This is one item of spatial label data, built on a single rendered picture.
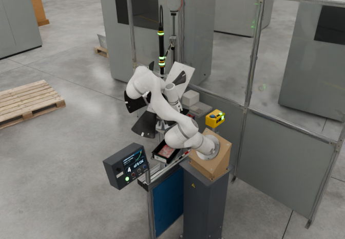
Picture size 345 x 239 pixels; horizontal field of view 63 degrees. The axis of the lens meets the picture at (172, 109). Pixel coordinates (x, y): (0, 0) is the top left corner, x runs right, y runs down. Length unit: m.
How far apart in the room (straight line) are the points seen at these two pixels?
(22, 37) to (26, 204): 5.16
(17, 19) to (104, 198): 5.53
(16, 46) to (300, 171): 6.80
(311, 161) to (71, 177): 2.61
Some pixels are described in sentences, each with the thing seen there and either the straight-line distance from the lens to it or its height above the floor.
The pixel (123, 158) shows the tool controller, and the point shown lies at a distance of 1.80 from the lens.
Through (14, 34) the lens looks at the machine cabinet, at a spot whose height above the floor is 0.49.
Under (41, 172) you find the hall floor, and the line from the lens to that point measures 3.83.
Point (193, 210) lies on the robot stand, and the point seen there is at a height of 0.53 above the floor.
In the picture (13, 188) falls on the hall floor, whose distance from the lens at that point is 3.78.
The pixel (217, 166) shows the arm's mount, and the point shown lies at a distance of 2.03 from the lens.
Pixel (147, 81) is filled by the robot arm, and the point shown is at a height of 1.69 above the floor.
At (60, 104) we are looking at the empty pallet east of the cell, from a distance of 5.01.
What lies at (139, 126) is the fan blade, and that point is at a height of 0.99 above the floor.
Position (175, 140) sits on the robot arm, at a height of 1.35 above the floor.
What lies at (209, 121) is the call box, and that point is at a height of 1.03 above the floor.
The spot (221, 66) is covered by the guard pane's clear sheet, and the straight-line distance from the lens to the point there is 2.85.
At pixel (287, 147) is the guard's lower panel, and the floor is 0.75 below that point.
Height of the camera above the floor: 2.43
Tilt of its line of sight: 32 degrees down
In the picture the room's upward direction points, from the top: 1 degrees counter-clockwise
